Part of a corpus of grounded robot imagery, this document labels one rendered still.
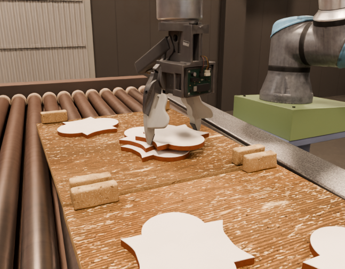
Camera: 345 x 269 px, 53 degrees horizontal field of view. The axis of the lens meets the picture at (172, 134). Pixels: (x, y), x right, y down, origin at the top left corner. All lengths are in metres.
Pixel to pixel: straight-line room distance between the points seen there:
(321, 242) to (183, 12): 0.37
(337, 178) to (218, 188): 0.22
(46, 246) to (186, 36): 0.35
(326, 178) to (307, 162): 0.07
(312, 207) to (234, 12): 4.17
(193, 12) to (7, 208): 0.40
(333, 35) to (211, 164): 0.49
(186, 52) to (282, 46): 0.50
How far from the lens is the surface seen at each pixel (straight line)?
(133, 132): 0.69
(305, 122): 0.96
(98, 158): 0.62
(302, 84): 1.02
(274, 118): 0.97
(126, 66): 4.10
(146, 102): 0.59
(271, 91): 1.02
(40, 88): 1.34
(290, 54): 1.01
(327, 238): 0.42
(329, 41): 0.94
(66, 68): 3.90
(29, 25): 3.84
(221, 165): 0.58
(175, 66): 0.55
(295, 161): 0.69
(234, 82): 4.67
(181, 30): 0.56
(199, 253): 0.37
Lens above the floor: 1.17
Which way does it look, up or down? 18 degrees down
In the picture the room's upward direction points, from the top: straight up
